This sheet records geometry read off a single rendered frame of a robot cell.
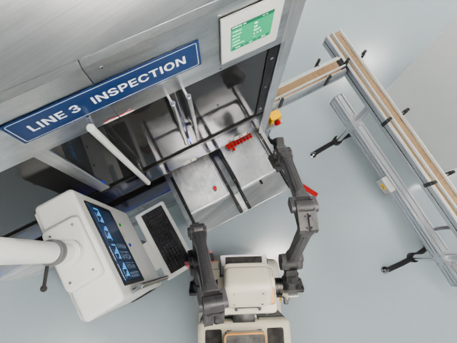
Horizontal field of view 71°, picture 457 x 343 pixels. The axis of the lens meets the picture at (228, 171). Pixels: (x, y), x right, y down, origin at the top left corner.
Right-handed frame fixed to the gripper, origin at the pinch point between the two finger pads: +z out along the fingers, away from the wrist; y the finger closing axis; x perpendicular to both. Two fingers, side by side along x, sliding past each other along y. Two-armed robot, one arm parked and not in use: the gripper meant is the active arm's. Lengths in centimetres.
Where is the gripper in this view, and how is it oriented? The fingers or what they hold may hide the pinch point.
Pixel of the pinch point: (275, 165)
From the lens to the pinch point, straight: 183.1
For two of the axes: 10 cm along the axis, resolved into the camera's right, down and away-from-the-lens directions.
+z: 0.1, 2.4, 9.7
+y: -4.6, -8.6, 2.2
